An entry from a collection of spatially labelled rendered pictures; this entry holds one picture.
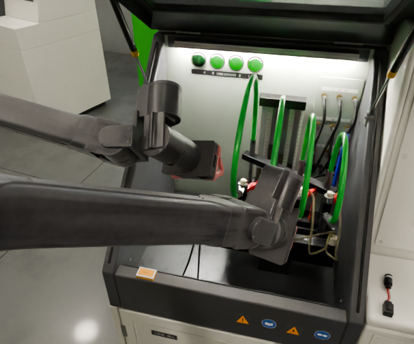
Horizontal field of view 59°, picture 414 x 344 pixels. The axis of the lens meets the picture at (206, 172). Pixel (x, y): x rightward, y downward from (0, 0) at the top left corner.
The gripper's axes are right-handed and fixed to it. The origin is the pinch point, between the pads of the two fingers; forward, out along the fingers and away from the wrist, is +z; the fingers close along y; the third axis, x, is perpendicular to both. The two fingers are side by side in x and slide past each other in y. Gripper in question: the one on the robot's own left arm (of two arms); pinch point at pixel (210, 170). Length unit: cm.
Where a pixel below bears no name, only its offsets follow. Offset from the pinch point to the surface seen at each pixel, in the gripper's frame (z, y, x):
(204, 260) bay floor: 47, 22, 19
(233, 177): 10.1, -0.6, -1.2
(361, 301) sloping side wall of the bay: 39, -26, 22
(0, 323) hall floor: 72, 149, 71
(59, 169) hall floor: 141, 219, -28
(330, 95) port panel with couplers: 44, -13, -36
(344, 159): 22.6, -22.0, -9.6
